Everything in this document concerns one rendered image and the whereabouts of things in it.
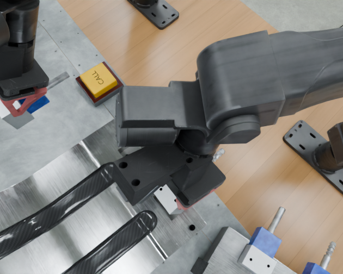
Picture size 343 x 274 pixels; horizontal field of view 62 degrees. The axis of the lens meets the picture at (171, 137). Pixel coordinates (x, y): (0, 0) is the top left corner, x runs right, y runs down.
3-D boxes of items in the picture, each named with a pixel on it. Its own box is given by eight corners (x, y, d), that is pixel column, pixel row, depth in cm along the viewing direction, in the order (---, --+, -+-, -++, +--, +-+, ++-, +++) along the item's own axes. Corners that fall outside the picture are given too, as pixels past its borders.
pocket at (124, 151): (138, 142, 57) (137, 136, 54) (154, 162, 56) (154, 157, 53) (120, 155, 56) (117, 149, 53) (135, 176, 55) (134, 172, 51)
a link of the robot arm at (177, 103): (117, 169, 31) (130, 130, 20) (114, 99, 34) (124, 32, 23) (214, 164, 34) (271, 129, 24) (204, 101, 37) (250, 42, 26)
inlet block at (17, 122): (65, 72, 55) (55, 55, 50) (79, 90, 54) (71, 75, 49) (4, 109, 52) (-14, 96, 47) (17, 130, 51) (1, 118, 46)
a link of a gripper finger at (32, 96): (2, 132, 45) (2, 92, 39) (-19, 99, 47) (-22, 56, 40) (43, 119, 50) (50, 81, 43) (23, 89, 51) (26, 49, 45)
